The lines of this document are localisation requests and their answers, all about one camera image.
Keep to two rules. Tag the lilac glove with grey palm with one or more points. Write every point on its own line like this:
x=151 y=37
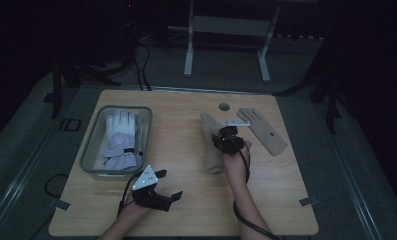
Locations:
x=108 y=155

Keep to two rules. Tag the person's right hand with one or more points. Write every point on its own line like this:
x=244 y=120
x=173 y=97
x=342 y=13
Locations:
x=236 y=163

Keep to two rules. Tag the plain beige knit glove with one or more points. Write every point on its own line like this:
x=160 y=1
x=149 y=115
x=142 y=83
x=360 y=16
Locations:
x=214 y=160

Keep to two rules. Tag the grey tape strip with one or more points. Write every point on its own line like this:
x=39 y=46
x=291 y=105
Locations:
x=308 y=201
x=60 y=205

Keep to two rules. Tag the lilac and white ski glove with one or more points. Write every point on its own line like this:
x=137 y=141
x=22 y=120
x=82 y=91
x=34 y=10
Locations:
x=118 y=133

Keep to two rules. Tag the white metal stand frame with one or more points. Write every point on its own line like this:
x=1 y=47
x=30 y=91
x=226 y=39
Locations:
x=189 y=50

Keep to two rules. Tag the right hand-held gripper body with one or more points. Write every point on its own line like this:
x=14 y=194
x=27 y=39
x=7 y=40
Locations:
x=228 y=141

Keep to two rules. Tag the clear plastic bin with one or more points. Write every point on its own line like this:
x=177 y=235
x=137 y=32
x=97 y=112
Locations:
x=96 y=143

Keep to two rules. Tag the black tripod stand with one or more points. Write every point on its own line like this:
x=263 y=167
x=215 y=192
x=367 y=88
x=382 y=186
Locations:
x=56 y=93

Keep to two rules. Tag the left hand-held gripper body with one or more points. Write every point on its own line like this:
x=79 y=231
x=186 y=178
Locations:
x=146 y=180

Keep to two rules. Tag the round grey table grommet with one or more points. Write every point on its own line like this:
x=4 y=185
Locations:
x=224 y=107

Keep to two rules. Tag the person's left hand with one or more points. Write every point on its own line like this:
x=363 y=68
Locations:
x=134 y=206

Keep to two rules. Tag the black metal stand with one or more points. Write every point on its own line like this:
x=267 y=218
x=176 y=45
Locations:
x=332 y=106

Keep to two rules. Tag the beige knit glove with dot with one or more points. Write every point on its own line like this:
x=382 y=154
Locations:
x=266 y=135

